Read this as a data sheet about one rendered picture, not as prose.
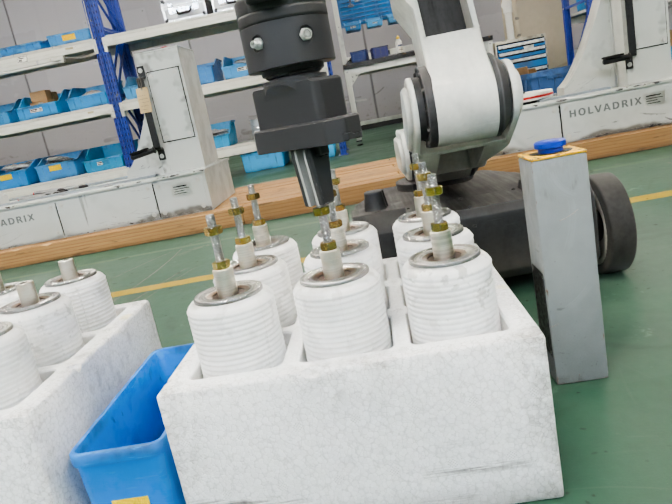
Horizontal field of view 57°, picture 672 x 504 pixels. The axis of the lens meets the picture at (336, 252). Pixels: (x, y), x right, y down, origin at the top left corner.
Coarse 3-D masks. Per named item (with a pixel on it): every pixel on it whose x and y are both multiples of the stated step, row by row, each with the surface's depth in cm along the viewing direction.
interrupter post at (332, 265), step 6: (324, 252) 65; (330, 252) 65; (336, 252) 65; (324, 258) 66; (330, 258) 65; (336, 258) 66; (324, 264) 66; (330, 264) 66; (336, 264) 66; (342, 264) 66; (324, 270) 66; (330, 270) 66; (336, 270) 66; (342, 270) 66; (324, 276) 67; (330, 276) 66; (336, 276) 66
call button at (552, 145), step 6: (552, 138) 82; (558, 138) 81; (564, 138) 80; (534, 144) 81; (540, 144) 80; (546, 144) 80; (552, 144) 79; (558, 144) 79; (564, 144) 80; (540, 150) 81; (546, 150) 80; (552, 150) 80; (558, 150) 80
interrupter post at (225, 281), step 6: (222, 270) 66; (228, 270) 67; (216, 276) 67; (222, 276) 66; (228, 276) 67; (234, 276) 67; (216, 282) 67; (222, 282) 67; (228, 282) 67; (234, 282) 67; (222, 288) 67; (228, 288) 67; (234, 288) 67; (222, 294) 67; (228, 294) 67; (234, 294) 67
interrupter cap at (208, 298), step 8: (240, 280) 71; (248, 280) 71; (256, 280) 70; (216, 288) 70; (240, 288) 69; (248, 288) 68; (256, 288) 67; (200, 296) 68; (208, 296) 68; (216, 296) 68; (232, 296) 66; (240, 296) 65; (248, 296) 65; (200, 304) 65; (208, 304) 65; (216, 304) 64; (224, 304) 64
